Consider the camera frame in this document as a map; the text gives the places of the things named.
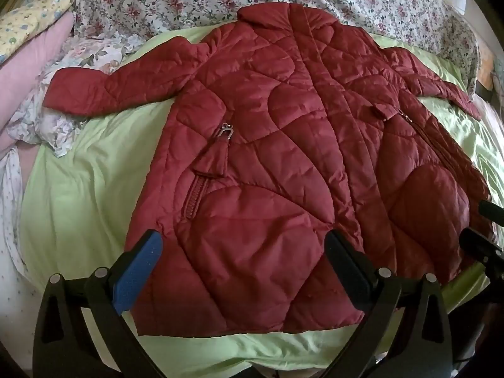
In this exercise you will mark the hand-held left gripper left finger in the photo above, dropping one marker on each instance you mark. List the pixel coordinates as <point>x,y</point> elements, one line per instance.
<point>138,267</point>

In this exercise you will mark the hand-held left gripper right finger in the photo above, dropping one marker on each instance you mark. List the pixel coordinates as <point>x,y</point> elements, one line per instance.
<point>346,260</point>

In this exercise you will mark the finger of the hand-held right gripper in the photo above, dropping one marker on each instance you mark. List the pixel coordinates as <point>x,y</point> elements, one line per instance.
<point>492,210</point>
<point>482,246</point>

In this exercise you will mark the red quilted jacket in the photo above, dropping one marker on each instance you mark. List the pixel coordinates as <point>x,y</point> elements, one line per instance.
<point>275,157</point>

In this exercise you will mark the light green blanket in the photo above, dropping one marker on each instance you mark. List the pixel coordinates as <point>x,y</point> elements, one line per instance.
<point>86,189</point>

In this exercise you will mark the white dotted sheet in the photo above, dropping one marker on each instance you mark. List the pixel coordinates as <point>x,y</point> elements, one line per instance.
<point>10,204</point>

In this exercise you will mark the white pastel floral cloth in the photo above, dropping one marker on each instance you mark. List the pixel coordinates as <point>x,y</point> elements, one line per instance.
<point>82,55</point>

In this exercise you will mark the pink pillow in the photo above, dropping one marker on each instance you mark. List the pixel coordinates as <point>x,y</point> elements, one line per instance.
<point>29,71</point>

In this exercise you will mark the yellow floral pillow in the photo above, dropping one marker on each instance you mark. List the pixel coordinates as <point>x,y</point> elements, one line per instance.
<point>27,15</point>

